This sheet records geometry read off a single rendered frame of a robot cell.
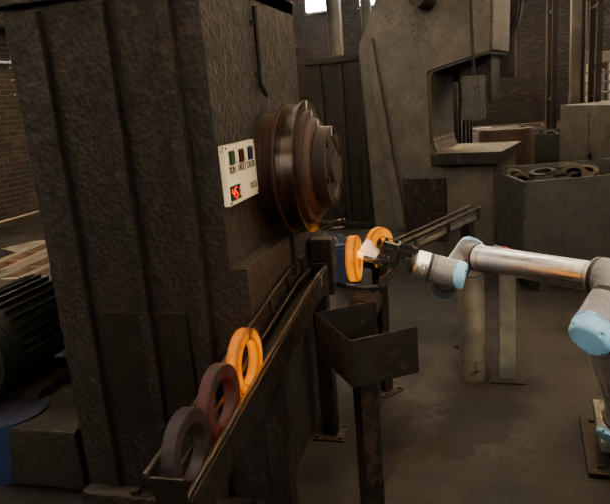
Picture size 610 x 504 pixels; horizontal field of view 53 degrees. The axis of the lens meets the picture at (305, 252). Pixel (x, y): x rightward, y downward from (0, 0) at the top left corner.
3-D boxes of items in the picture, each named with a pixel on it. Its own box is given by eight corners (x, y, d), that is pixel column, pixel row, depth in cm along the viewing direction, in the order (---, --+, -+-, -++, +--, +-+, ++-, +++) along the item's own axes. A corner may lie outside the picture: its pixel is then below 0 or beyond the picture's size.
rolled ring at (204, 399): (232, 348, 153) (220, 347, 154) (202, 394, 137) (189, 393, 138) (245, 408, 160) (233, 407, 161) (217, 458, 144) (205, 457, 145)
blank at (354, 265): (342, 245, 196) (353, 244, 195) (350, 229, 210) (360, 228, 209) (347, 289, 201) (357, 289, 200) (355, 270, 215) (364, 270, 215)
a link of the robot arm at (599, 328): (668, 423, 201) (641, 293, 154) (643, 467, 197) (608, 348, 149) (621, 402, 212) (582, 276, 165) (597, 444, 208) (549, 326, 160)
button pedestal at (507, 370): (490, 386, 283) (488, 257, 269) (489, 364, 306) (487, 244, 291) (527, 387, 279) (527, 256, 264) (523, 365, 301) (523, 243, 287)
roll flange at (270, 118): (253, 246, 209) (238, 105, 198) (291, 219, 253) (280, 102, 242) (280, 246, 207) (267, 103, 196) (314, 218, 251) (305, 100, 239)
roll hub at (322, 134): (314, 212, 211) (308, 129, 204) (332, 198, 237) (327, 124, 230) (330, 211, 209) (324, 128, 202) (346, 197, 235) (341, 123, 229)
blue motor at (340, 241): (323, 292, 441) (319, 246, 433) (315, 271, 496) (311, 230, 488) (365, 288, 443) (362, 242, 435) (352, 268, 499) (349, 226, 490)
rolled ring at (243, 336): (231, 371, 152) (218, 370, 153) (251, 410, 165) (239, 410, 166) (250, 313, 165) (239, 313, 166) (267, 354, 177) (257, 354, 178)
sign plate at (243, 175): (224, 207, 183) (217, 146, 179) (253, 193, 207) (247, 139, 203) (231, 207, 182) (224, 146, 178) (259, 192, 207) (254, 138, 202)
